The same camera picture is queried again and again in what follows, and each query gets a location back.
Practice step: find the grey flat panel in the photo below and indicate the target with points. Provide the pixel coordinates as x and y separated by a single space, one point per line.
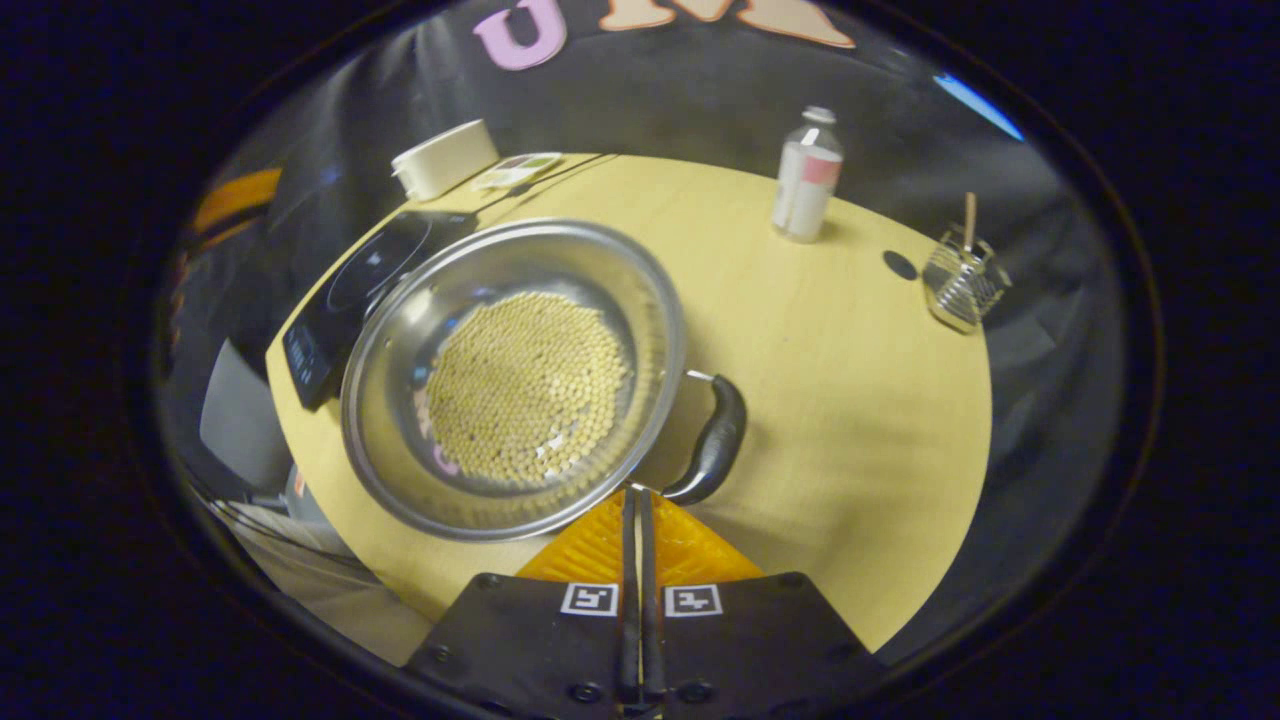
245 420

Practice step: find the white box appliance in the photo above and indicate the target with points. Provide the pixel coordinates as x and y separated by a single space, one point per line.
445 160

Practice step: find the clear plastic bottle white label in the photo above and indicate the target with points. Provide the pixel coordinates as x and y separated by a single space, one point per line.
805 190

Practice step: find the white divided dish with beans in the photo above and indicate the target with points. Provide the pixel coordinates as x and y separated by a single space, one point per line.
515 172

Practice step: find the black round table grommet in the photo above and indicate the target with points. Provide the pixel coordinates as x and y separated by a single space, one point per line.
900 265

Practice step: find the wooden stick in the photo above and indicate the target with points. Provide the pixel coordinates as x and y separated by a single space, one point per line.
969 215

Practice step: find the black backdrop cloth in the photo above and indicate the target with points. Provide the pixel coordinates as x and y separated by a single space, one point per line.
680 100

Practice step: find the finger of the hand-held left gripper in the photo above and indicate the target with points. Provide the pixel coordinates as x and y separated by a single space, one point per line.
240 195

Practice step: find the black induction cooktop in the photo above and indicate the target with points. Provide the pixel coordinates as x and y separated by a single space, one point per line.
350 290

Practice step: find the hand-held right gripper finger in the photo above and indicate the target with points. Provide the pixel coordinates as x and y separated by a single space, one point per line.
629 600
650 620

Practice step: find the pile of yellow soybeans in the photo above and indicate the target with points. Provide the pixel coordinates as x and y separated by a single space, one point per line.
525 390

